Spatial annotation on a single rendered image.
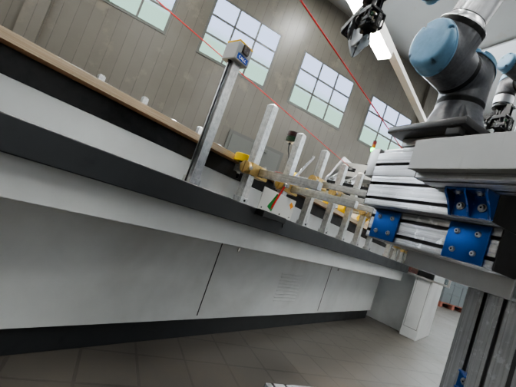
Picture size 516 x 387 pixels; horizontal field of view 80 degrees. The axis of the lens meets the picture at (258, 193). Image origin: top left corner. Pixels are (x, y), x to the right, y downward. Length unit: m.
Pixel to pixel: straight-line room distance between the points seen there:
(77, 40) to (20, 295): 5.62
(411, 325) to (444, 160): 3.16
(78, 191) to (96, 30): 5.74
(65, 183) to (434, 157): 0.87
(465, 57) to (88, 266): 1.27
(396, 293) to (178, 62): 5.31
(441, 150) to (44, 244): 1.11
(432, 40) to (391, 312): 3.35
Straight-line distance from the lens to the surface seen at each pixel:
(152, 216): 1.04
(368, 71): 8.73
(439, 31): 0.92
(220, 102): 1.11
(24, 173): 0.90
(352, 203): 1.30
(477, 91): 1.00
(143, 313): 1.44
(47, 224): 1.15
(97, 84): 1.09
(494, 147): 0.68
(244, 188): 1.23
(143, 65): 6.42
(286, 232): 1.49
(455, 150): 0.72
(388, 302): 3.96
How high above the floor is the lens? 0.67
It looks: 4 degrees up
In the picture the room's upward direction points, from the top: 19 degrees clockwise
